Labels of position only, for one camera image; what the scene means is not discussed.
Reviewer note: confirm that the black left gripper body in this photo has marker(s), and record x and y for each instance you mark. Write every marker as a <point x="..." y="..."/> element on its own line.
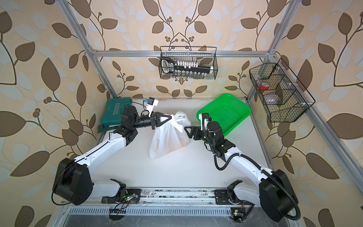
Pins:
<point x="143" y="122"/>

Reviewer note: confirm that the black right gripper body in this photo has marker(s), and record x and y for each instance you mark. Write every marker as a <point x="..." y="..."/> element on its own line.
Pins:
<point x="201" y="135"/>

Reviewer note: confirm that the white printed plastic bag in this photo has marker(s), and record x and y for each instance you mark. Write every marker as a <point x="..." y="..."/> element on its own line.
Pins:
<point x="171" y="136"/>

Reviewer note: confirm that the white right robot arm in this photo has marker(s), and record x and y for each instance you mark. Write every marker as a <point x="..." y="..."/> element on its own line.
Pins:
<point x="271" y="189"/>

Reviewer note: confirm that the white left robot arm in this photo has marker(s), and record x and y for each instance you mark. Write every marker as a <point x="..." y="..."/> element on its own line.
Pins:
<point x="73" y="181"/>

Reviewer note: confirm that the green plastic tool case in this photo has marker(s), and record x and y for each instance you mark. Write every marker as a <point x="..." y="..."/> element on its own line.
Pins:
<point x="113" y="109"/>

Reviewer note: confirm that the green plastic basket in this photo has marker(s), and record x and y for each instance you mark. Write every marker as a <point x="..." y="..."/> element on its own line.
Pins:
<point x="227" y="110"/>

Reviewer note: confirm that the clear plastic piece in basket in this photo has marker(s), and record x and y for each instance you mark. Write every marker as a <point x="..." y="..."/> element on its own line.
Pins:
<point x="272" y="99"/>

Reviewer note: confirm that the red tape roll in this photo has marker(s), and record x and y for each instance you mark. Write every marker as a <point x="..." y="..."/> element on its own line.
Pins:
<point x="264" y="86"/>

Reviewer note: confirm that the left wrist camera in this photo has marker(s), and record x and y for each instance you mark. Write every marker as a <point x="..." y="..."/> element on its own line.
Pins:
<point x="149" y="104"/>

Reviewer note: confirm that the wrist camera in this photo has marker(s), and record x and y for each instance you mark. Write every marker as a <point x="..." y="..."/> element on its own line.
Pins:
<point x="149" y="104"/>
<point x="204" y="118"/>

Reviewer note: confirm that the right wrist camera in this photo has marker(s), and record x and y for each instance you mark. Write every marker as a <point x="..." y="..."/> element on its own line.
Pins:
<point x="204" y="118"/>

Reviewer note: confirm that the black wire basket back wall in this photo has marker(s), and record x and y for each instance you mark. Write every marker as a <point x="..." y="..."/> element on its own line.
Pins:
<point x="202" y="55"/>

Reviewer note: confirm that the black wire basket wall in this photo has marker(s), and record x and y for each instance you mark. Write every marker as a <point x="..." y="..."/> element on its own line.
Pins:
<point x="202" y="55"/>
<point x="295" y="97"/>

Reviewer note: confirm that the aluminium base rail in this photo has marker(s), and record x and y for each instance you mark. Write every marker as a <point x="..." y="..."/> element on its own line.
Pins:
<point x="171" y="202"/>

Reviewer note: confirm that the black wire basket right wall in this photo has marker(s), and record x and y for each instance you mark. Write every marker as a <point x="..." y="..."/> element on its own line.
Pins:
<point x="295" y="97"/>

